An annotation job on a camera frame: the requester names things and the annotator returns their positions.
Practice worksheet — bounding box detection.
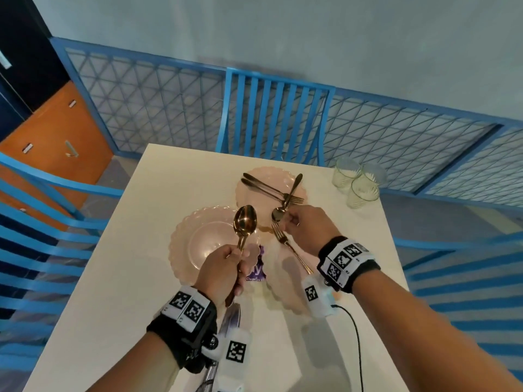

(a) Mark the person's right hand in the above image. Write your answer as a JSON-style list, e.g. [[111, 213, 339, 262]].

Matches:
[[279, 205, 342, 258]]

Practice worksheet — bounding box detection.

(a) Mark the person's left hand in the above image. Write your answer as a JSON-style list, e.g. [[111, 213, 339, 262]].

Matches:
[[193, 243, 261, 309]]

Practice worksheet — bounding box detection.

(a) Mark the gold spoon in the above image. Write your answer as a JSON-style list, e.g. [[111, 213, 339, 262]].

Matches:
[[225, 205, 258, 307], [271, 173, 304, 223]]

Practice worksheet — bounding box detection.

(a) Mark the person's right forearm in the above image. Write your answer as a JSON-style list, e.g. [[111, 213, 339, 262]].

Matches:
[[351, 268, 523, 392]]

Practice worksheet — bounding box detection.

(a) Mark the person's left forearm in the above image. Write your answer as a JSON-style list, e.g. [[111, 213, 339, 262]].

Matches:
[[87, 330, 185, 392]]

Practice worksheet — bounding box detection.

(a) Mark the purple packet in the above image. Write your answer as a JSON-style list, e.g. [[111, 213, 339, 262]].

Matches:
[[245, 245, 267, 283]]

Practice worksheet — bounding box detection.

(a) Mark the gold fork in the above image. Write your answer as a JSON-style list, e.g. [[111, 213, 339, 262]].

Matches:
[[243, 172, 305, 202], [271, 222, 314, 275]]

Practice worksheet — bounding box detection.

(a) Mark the pink scalloped glass plate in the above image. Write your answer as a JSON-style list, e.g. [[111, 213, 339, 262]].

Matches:
[[263, 237, 327, 317], [170, 206, 262, 287], [235, 166, 308, 229]]

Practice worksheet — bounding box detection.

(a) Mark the gold table knife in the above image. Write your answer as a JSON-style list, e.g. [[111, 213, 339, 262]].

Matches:
[[241, 178, 287, 201]]

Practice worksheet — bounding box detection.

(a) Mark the black right wrist band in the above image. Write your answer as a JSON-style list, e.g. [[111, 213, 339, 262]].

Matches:
[[317, 236, 381, 294]]

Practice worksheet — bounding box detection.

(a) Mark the black wrist band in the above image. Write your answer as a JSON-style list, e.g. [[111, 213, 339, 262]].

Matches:
[[317, 236, 381, 294], [147, 285, 219, 374]]

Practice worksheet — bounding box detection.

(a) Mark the clear drinking glass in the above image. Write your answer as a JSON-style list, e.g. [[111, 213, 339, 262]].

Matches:
[[346, 174, 381, 210], [361, 162, 388, 188], [331, 157, 363, 189]]

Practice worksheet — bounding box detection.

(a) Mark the black left wrist band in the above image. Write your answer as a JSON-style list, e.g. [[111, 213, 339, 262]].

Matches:
[[147, 285, 219, 374]]

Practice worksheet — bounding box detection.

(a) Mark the blue slatted wooden chair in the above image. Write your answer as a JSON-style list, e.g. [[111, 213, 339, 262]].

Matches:
[[215, 68, 336, 167], [0, 152, 125, 374], [393, 232, 523, 382]]

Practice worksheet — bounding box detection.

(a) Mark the blue mesh railing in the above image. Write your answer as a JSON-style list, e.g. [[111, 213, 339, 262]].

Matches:
[[50, 36, 523, 209]]

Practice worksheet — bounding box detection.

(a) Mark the orange cabinet door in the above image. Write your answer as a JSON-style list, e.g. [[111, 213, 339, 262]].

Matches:
[[0, 81, 114, 232]]

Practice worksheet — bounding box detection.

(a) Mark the dark blue cabinet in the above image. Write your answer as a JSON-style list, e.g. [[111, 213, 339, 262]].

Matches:
[[0, 0, 71, 142]]

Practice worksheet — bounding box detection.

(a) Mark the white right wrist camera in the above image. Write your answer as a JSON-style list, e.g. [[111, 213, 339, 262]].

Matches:
[[302, 274, 340, 319]]

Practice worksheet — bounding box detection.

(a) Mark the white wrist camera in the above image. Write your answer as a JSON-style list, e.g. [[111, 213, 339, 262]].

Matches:
[[201, 327, 254, 392], [302, 274, 340, 319]]

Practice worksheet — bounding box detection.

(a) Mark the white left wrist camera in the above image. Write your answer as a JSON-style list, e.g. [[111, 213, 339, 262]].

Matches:
[[201, 327, 254, 392]]

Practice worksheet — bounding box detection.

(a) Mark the black cable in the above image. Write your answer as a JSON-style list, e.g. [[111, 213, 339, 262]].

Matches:
[[332, 304, 365, 392]]

